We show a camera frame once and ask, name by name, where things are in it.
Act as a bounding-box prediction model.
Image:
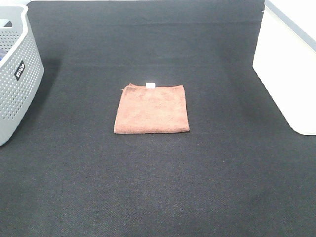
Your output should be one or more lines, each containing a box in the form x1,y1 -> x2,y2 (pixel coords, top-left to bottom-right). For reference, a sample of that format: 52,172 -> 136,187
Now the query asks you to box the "white plastic bin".
252,0 -> 316,135

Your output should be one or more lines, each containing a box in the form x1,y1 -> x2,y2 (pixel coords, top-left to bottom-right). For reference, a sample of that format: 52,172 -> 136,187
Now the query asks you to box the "grey perforated laundry basket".
0,3 -> 44,145

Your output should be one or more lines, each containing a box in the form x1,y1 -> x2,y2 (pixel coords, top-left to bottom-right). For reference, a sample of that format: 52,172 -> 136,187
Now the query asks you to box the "brown towel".
114,83 -> 190,134

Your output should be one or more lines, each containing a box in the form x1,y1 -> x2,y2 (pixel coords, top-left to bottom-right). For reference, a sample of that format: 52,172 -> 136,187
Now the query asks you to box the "blue cloth in basket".
0,50 -> 6,60

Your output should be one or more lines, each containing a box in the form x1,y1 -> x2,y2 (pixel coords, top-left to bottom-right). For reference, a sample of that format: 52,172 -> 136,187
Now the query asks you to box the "black table mat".
0,0 -> 316,237

